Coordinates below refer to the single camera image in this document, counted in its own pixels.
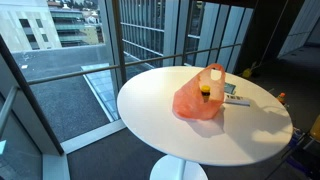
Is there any orange cap bottle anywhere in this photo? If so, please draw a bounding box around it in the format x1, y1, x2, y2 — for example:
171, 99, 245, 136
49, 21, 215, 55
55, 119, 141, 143
276, 92, 287, 106

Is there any large yellow rounded object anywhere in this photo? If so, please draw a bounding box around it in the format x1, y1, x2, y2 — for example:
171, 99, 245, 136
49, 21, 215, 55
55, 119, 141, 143
309, 114, 320, 142

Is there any yellow cap dark bottle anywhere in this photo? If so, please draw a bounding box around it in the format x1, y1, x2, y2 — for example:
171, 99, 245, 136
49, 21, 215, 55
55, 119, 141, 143
200, 84, 212, 103

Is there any white table pedestal base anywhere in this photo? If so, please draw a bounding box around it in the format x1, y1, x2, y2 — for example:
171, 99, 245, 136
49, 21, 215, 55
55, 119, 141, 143
149, 154, 209, 180

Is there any grey metal handrail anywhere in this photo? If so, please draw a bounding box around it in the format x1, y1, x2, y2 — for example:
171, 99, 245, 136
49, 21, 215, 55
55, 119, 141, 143
26, 42, 243, 86

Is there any orange plastic bag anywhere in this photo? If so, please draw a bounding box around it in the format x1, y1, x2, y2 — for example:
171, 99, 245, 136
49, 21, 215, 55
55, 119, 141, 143
172, 63, 227, 121

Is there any yellow floor object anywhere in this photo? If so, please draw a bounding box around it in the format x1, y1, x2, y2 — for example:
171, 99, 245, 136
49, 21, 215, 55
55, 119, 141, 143
241, 67, 253, 80

